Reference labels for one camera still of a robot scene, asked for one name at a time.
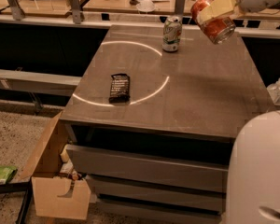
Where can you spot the grey metal bracket middle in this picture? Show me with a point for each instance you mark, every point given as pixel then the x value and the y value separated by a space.
pixel 77 13

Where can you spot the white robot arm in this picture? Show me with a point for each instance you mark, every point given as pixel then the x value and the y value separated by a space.
pixel 253 186

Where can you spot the clear sanitizer bottle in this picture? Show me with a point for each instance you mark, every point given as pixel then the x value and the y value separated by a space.
pixel 274 90

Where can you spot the grey metal bracket left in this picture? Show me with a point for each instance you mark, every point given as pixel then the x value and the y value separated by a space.
pixel 16 11

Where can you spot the grey metal bracket right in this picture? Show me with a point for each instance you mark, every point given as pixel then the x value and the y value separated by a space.
pixel 179 7

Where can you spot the green and white soda can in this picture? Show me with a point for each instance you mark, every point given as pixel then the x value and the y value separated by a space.
pixel 172 31

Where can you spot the white bowl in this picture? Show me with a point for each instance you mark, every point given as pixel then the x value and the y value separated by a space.
pixel 145 6

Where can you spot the grey metal bracket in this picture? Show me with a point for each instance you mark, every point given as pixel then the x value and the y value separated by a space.
pixel 77 13
pixel 179 7
pixel 16 11

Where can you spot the grey drawer cabinet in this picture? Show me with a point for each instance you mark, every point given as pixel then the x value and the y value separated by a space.
pixel 164 154

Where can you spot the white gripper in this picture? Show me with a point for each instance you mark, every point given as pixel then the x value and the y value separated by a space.
pixel 222 7

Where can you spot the black snack bar wrapper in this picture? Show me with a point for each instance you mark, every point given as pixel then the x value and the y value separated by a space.
pixel 120 89

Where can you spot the green chip bag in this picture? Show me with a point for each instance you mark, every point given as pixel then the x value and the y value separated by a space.
pixel 7 173

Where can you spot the red coke can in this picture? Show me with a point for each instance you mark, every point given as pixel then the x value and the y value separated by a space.
pixel 217 30

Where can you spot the cardboard box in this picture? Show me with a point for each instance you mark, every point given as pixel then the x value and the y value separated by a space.
pixel 55 196

